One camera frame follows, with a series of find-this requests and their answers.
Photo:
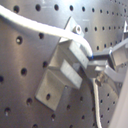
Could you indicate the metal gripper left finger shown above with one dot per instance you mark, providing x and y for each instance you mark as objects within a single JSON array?
[{"x": 102, "y": 73}]

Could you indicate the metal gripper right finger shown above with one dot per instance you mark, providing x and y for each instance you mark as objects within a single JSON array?
[{"x": 113, "y": 56}]

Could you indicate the grey metal cable clip bracket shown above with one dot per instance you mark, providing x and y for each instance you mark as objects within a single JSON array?
[{"x": 71, "y": 52}]

